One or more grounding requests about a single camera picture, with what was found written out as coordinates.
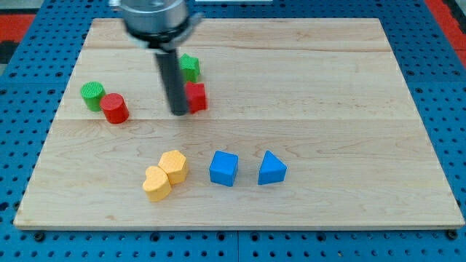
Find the red cylinder block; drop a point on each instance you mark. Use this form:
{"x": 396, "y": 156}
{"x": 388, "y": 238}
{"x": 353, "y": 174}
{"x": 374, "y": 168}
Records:
{"x": 114, "y": 108}

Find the blue triangle block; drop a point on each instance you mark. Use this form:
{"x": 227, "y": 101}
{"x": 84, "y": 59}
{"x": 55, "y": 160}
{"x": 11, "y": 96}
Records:
{"x": 272, "y": 169}

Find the light wooden board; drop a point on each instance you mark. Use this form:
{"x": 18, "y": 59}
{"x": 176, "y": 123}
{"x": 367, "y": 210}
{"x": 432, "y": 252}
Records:
{"x": 325, "y": 96}

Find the green cylinder block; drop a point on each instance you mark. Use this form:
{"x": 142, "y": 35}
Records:
{"x": 92, "y": 93}

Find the yellow hexagon block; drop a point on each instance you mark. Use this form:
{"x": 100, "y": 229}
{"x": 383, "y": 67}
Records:
{"x": 174, "y": 164}

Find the red star block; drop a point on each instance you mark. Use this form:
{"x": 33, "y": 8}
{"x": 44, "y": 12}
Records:
{"x": 196, "y": 97}

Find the blue cube block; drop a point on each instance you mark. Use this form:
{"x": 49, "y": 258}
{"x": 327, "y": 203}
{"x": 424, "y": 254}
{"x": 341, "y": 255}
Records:
{"x": 223, "y": 168}

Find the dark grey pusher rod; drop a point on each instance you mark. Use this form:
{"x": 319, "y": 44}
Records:
{"x": 172, "y": 78}

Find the yellow heart block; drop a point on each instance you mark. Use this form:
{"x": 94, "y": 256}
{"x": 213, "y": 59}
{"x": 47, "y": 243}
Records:
{"x": 156, "y": 185}

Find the green star block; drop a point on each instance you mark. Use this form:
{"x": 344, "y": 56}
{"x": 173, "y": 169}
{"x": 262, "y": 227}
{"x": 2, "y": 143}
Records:
{"x": 190, "y": 68}

